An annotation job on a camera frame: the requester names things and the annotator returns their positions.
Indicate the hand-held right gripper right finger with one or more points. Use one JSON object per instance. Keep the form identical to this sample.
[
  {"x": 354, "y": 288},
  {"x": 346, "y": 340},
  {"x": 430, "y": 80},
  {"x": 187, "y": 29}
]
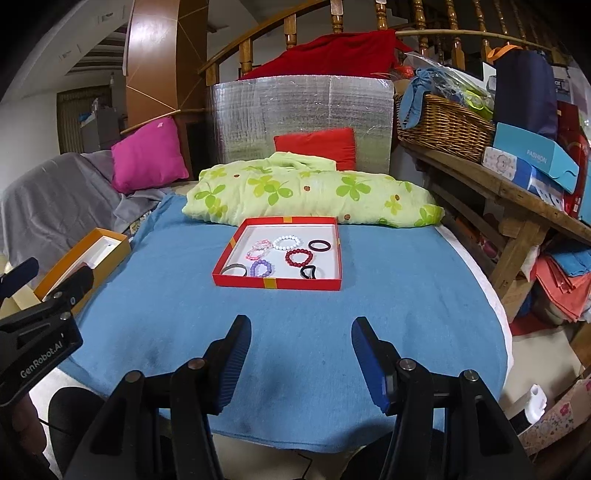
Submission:
[{"x": 369, "y": 364}]

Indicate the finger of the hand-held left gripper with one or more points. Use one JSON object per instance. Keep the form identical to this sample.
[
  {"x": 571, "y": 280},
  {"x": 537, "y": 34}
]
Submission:
[
  {"x": 18, "y": 274},
  {"x": 74, "y": 281}
]

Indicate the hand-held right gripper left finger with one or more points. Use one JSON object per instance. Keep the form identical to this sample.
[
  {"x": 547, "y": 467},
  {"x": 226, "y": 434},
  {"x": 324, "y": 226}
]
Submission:
[{"x": 233, "y": 364}]

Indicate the red shallow jewelry box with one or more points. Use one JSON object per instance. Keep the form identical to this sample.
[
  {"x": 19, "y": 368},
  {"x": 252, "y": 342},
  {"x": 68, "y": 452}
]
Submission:
[{"x": 277, "y": 284}]

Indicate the orange cardboard box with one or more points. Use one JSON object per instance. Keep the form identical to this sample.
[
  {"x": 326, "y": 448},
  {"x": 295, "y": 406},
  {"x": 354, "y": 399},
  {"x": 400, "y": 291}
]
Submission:
[{"x": 111, "y": 258}]

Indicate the blue blanket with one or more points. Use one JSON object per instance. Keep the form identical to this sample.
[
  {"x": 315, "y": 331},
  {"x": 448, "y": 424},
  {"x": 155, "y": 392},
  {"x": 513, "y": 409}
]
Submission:
[{"x": 300, "y": 332}]

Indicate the grey cloth cover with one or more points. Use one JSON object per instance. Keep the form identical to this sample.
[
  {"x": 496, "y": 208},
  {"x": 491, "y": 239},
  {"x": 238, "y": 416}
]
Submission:
[{"x": 46, "y": 198}]

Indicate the person's left leg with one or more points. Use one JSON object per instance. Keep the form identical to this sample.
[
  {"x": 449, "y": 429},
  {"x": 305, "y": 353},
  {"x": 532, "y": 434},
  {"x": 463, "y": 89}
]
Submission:
[{"x": 74, "y": 424}]

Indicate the person's leg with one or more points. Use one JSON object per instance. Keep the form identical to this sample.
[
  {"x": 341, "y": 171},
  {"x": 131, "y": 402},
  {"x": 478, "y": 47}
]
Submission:
[
  {"x": 74, "y": 424},
  {"x": 369, "y": 457}
]

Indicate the person's right leg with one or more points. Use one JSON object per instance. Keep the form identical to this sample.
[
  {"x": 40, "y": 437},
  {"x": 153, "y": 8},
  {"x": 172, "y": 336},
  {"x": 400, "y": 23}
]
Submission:
[{"x": 369, "y": 457}]

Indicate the grey metal bangle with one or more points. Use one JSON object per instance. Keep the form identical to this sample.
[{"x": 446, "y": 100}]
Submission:
[{"x": 233, "y": 265}]

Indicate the magenta cushion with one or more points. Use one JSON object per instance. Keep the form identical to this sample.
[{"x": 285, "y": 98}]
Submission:
[{"x": 147, "y": 157}]

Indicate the grey cabinet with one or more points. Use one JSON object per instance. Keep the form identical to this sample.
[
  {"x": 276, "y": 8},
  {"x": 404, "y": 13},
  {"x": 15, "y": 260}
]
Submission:
[{"x": 101, "y": 129}]

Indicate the white plastic bottle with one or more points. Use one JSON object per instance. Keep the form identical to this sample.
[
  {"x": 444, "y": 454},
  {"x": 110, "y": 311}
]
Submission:
[{"x": 535, "y": 404}]

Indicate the green floral pillow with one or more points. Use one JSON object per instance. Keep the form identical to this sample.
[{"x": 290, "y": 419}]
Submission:
[{"x": 300, "y": 189}]

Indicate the floral cardboard box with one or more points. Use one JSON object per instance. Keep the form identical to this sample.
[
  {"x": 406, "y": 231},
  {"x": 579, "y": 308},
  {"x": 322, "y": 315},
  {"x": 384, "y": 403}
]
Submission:
[{"x": 558, "y": 420}]

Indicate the wooden bench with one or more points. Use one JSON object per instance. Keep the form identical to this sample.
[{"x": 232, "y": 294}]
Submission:
[{"x": 521, "y": 226}]

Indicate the stack of folded cloths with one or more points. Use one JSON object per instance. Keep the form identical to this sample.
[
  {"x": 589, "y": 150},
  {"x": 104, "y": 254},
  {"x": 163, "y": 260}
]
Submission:
[{"x": 563, "y": 286}]

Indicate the red cushion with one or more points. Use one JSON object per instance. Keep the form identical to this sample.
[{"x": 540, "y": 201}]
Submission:
[{"x": 318, "y": 145}]

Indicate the brown wooden panel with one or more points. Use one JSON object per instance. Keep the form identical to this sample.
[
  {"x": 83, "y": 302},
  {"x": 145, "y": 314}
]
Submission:
[{"x": 152, "y": 55}]

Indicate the white floral box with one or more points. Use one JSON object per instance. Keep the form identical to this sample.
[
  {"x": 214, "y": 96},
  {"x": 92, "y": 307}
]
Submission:
[{"x": 503, "y": 161}]

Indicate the wicker basket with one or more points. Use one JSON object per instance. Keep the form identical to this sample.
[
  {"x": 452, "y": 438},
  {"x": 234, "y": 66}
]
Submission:
[{"x": 443, "y": 129}]

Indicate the blue cloth in basket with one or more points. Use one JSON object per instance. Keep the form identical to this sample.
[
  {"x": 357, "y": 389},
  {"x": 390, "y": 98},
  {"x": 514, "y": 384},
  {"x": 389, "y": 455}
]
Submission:
[{"x": 411, "y": 101}]

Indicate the light blue cardboard box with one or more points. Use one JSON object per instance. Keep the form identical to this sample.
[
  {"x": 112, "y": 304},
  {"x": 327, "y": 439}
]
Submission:
[{"x": 531, "y": 152}]

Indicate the silver insulated panel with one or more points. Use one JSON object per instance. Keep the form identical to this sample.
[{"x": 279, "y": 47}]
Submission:
[{"x": 300, "y": 106}]

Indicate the red gift bag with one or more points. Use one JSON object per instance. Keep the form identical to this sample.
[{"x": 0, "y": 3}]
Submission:
[{"x": 575, "y": 157}]

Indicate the red cloth bundle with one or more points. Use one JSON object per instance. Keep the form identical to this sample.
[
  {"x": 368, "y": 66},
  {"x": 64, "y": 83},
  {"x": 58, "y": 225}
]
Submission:
[{"x": 332, "y": 55}]

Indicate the navy blue bag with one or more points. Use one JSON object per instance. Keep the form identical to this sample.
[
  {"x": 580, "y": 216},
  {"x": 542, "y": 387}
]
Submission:
[{"x": 524, "y": 92}]

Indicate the wooden stair railing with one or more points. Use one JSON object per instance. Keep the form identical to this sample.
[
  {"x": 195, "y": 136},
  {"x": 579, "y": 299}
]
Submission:
[{"x": 286, "y": 27}]

